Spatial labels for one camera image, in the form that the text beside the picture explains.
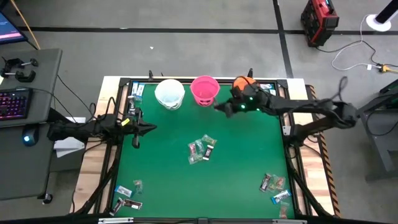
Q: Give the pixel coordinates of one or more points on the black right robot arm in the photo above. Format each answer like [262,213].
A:
[311,105]

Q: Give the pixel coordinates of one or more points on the pink plastic halloween bucket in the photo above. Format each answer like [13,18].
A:
[203,87]

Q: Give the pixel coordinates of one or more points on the black caster wheel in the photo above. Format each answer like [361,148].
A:
[47,198]

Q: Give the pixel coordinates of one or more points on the computer monitor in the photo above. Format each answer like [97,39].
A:
[9,31]

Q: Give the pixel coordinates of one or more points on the black computer mouse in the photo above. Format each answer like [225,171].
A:
[30,137]

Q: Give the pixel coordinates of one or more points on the black metal table frame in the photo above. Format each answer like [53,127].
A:
[171,219]

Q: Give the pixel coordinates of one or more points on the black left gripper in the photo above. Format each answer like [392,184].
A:
[136,127]

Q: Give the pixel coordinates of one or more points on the backlit black keyboard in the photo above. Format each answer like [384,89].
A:
[14,104]

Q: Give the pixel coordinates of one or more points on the grey desk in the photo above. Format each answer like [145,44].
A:
[28,161]

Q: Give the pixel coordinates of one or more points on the small white bracket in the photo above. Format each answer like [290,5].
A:
[286,130]

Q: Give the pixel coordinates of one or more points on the blue white candy bar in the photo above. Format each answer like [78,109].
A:
[134,88]
[281,196]
[265,86]
[123,191]
[273,92]
[140,89]

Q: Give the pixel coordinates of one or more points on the orange plastic halloween bucket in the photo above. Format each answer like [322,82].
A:
[239,82]

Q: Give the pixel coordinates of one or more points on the white paper sheet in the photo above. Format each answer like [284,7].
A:
[66,147]

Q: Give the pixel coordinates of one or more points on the black table edge clamp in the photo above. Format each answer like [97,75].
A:
[250,73]
[150,76]

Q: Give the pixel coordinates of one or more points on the yellow plug connector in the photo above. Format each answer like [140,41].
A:
[385,68]

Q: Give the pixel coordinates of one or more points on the white round stand base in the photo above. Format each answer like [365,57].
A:
[373,23]

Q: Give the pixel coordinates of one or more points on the dark brown candy bar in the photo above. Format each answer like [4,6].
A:
[208,152]
[116,206]
[133,204]
[265,182]

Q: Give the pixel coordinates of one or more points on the white plastic halloween bucket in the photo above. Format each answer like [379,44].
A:
[169,90]

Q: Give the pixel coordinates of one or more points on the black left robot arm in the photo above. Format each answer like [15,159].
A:
[93,129]

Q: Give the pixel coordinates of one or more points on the red black tool case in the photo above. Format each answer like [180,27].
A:
[320,25]

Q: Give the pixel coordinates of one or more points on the black screw clamp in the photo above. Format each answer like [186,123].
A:
[9,63]
[23,76]

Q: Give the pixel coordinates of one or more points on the green felt mat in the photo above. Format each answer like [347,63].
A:
[217,186]

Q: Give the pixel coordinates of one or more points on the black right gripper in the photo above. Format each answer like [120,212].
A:
[248,95]

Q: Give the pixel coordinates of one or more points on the black orange hazard tape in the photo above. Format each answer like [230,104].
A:
[326,168]

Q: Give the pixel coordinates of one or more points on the silver metal bracket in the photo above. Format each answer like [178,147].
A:
[115,220]
[289,221]

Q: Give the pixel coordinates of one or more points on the grey metal stand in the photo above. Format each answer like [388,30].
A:
[381,146]

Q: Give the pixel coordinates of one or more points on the black stand pole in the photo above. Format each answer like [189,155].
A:
[388,11]

